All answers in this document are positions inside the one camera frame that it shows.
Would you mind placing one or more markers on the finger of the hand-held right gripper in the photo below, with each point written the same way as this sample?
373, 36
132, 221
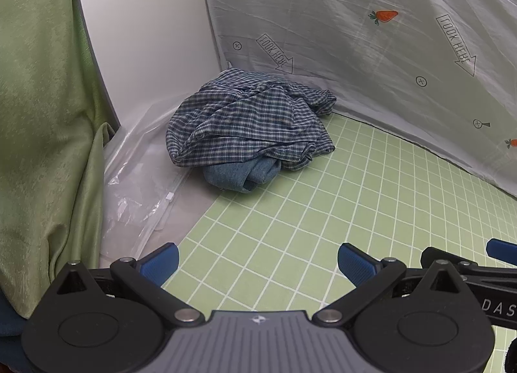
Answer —
460, 262
503, 251

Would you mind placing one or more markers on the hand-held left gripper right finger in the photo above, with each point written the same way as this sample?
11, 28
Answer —
357, 266

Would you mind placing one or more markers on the blue denim garment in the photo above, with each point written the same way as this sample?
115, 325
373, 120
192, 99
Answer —
234, 177

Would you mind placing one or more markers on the green grid mat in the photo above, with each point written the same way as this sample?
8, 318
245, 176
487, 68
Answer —
303, 215

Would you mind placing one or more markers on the dark blue cloth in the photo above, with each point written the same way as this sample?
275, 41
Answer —
8, 320

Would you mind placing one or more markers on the green curtain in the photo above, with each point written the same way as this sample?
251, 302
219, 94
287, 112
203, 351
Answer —
40, 114

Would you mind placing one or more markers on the blue plaid shirt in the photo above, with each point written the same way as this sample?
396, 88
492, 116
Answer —
250, 122

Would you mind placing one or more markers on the clear plastic bag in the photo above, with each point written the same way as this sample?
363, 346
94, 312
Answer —
133, 195

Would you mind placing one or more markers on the grey printed sheet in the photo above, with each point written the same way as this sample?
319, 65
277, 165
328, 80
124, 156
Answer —
343, 54

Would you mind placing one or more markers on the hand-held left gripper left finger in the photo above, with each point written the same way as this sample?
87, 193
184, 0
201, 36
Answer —
159, 264

